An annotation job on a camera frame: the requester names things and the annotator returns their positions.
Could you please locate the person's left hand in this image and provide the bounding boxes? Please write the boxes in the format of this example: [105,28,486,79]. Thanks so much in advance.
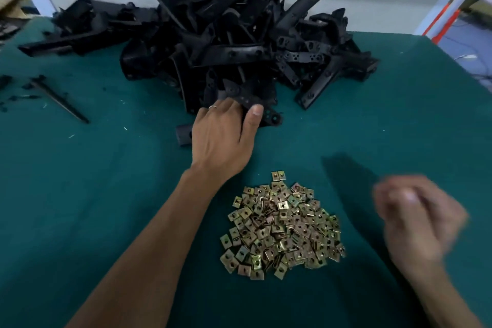
[190,98,264,187]

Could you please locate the person's right hand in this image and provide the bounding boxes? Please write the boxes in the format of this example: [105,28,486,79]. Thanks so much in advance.
[373,175,470,275]

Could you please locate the black plastic bracket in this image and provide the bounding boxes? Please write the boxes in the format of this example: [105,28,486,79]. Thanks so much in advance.
[176,86,282,147]

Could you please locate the pile of black plastic brackets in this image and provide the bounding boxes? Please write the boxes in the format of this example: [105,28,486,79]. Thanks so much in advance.
[18,0,379,127]

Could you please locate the pile of brass clip nuts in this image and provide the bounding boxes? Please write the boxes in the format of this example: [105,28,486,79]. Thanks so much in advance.
[219,170,347,281]

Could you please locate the person's left forearm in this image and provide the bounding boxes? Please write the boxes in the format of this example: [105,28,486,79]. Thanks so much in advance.
[68,166,232,328]

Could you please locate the green table cloth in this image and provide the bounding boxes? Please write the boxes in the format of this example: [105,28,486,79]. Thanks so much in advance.
[0,16,492,328]

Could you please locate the thin black plastic strip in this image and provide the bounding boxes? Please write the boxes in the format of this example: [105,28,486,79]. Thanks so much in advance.
[29,75,90,125]

